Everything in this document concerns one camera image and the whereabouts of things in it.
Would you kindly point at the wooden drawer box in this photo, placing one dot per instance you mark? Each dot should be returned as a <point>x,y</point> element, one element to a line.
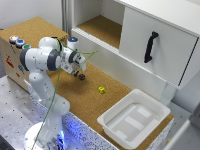
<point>23,43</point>

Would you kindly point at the white plastic box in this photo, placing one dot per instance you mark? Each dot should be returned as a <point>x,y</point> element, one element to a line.
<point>135,117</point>

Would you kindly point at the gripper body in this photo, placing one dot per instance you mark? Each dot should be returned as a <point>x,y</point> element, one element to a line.
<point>78,62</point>

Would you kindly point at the green button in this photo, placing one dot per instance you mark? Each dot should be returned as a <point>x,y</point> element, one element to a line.
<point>26,47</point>

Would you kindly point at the blue button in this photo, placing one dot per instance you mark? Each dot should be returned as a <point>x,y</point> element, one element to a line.
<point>20,42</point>

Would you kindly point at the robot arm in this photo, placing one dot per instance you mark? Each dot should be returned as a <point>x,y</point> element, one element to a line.
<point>41,83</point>

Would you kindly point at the red button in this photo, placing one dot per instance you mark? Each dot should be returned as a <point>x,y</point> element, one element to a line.
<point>13,38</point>

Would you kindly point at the yellow block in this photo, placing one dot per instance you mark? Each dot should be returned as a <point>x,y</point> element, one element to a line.
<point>101,90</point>

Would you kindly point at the white cabinet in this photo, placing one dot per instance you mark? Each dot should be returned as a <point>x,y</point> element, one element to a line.
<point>110,40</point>

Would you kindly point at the white sliding door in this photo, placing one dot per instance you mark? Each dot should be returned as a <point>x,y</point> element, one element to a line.
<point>156,45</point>

